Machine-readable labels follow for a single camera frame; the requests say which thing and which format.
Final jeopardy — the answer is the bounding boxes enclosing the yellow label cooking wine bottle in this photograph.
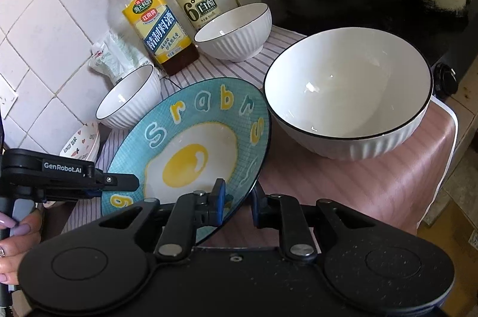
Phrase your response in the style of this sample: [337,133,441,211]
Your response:
[105,0,200,76]

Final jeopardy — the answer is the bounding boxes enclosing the person's left hand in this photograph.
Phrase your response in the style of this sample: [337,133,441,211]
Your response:
[0,209,43,288]

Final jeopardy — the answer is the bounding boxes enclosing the small white ribbed bowl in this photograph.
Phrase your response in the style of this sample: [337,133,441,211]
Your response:
[95,64,162,130]
[193,2,272,63]

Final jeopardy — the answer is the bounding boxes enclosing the blue fried egg print plate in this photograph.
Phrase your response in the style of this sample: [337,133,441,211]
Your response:
[101,77,272,246]

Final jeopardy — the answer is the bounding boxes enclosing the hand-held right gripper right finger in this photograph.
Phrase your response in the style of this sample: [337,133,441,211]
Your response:
[251,188,378,263]

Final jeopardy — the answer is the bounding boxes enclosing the black stove knob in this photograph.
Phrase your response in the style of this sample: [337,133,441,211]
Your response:
[433,62,459,97]

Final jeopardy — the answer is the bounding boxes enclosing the white wall outlet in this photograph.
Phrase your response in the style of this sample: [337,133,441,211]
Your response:
[0,81,19,109]

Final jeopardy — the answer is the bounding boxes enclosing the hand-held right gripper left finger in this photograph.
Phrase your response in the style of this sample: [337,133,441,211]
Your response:
[99,179,228,263]

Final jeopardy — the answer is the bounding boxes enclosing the black stove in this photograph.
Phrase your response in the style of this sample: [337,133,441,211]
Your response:
[261,0,464,101]

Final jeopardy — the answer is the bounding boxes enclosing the white plastic salt bag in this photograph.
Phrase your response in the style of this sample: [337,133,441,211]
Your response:
[89,31,150,86]

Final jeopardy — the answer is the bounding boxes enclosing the heart print bowl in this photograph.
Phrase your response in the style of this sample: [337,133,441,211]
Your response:
[60,120,101,166]

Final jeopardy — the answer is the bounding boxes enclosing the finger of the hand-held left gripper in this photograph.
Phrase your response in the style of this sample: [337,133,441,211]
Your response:
[102,173,140,192]

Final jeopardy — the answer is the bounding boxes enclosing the large white ribbed bowl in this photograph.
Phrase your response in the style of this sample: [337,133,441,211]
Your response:
[263,26,434,161]

